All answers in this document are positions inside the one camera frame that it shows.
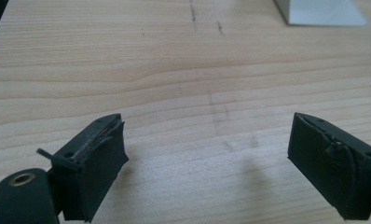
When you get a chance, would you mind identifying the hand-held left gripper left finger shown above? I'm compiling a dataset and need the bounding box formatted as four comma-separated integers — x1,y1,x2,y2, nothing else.
36,113,130,223

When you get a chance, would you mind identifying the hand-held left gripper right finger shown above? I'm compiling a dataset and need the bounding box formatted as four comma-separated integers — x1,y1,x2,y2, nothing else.
287,112,371,221

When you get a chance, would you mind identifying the grey metal expandable book rack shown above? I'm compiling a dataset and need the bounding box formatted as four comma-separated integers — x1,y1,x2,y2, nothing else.
273,0,368,27

